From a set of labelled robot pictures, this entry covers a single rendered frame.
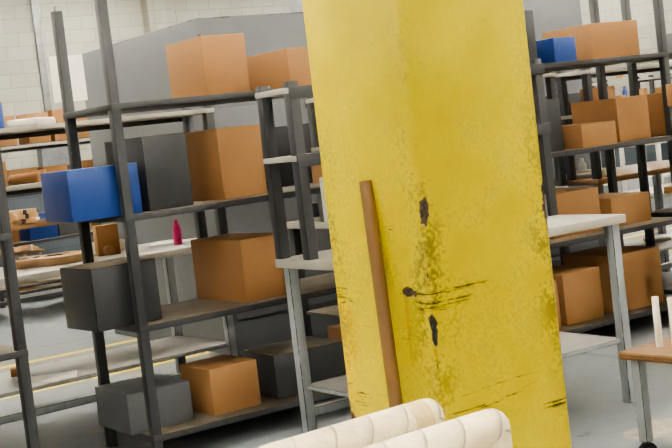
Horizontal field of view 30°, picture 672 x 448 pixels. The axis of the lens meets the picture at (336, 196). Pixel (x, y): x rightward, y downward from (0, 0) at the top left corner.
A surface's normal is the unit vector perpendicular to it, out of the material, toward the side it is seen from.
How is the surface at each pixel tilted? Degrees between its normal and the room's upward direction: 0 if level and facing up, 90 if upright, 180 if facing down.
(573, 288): 90
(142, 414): 90
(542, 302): 90
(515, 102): 90
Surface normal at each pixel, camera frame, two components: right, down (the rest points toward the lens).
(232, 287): -0.80, 0.13
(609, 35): 0.47, -0.01
